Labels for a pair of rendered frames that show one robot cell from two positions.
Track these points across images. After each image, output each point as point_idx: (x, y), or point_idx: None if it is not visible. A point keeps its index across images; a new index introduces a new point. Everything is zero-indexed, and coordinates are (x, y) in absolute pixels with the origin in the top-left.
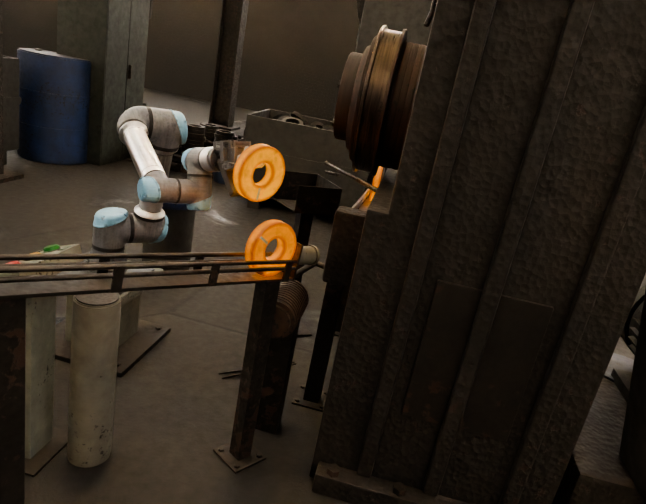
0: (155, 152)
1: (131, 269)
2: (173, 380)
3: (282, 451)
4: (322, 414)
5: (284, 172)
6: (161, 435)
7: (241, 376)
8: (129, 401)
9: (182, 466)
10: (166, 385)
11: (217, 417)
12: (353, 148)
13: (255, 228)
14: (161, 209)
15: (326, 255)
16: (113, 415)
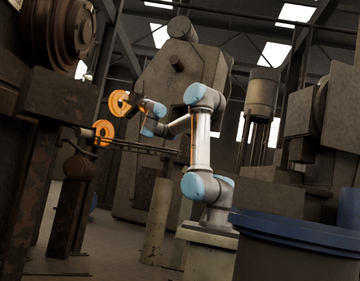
0: (184, 116)
1: (196, 225)
2: (125, 277)
3: None
4: (45, 204)
5: (108, 98)
6: (118, 262)
7: (91, 203)
8: (146, 272)
9: (103, 255)
10: (129, 275)
11: (88, 262)
12: (75, 69)
13: (112, 126)
14: (190, 164)
15: (67, 131)
16: (144, 238)
